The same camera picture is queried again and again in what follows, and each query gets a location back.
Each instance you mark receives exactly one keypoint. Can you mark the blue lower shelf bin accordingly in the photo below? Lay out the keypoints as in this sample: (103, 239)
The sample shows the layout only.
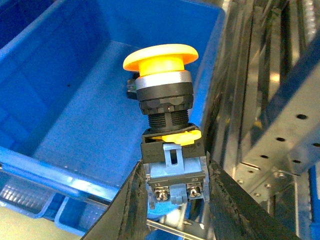
(67, 196)

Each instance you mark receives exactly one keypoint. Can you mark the yellow mushroom push button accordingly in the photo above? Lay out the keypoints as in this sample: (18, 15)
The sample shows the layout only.
(173, 154)

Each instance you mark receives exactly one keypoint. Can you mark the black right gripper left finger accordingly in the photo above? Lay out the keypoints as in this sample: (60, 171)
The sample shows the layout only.
(126, 216)

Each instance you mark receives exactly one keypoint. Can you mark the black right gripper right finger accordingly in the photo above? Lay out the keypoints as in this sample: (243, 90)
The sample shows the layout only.
(235, 214)

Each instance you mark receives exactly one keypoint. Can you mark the blue target bin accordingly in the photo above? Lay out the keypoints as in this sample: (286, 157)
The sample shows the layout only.
(65, 119)

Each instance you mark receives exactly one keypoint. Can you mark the red mushroom push button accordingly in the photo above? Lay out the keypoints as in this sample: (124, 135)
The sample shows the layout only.
(131, 86)

